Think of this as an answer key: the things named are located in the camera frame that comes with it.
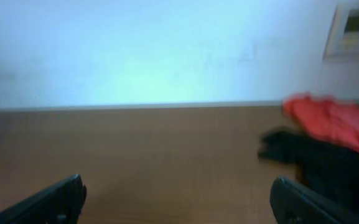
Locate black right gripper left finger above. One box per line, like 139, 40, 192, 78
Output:
0, 174, 87, 224

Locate white wall control panel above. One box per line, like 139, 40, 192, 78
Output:
323, 1, 359, 61

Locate black garment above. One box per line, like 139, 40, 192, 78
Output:
258, 129, 359, 215

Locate red t-shirt white letters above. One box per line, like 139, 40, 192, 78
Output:
283, 93, 359, 153

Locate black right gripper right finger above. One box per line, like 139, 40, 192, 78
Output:
269, 177, 359, 224

